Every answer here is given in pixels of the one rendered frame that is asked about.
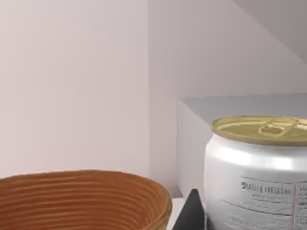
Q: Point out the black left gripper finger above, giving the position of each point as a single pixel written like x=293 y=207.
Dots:
x=192 y=212

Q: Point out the woven wicker basket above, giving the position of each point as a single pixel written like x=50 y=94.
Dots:
x=79 y=201

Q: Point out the silver can with gold lid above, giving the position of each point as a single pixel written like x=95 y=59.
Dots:
x=251 y=187

